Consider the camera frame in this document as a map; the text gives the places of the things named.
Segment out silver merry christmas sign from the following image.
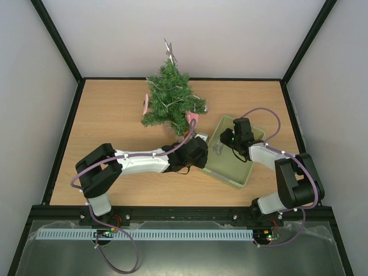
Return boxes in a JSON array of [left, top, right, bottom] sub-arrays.
[[212, 140, 224, 156]]

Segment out green perforated plastic basket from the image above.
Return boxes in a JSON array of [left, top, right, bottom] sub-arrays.
[[202, 115, 254, 189]]

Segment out pink felt bow ornament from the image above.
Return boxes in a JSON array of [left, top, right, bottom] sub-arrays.
[[185, 112, 199, 124]]

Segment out small green christmas tree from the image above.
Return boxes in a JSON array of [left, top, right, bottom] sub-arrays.
[[140, 59, 207, 136]]

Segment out clear led string lights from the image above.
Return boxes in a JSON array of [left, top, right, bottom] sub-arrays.
[[145, 76, 202, 133]]

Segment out silver star ornament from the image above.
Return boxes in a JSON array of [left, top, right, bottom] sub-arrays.
[[164, 39, 177, 65]]

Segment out snowman ornament brown hat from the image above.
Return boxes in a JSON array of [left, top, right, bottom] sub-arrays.
[[183, 130, 193, 140]]

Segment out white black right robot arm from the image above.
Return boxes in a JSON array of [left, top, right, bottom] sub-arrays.
[[220, 118, 325, 225]]

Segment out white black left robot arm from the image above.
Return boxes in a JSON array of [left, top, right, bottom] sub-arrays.
[[75, 136, 208, 217]]

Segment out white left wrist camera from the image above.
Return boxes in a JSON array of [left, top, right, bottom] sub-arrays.
[[195, 133, 209, 142]]

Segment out black front mounting rail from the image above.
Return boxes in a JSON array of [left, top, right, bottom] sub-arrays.
[[79, 205, 284, 224]]

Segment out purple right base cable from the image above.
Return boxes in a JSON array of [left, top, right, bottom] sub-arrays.
[[255, 208, 307, 249]]

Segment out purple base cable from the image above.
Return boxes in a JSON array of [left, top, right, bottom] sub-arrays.
[[255, 208, 307, 249], [94, 227, 141, 274]]

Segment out light blue slotted cable duct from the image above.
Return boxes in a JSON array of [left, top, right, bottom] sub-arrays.
[[36, 229, 254, 241]]

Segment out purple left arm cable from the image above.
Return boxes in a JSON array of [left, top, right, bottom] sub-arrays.
[[70, 117, 198, 228]]

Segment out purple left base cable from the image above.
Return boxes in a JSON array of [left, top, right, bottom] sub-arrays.
[[94, 227, 141, 274]]

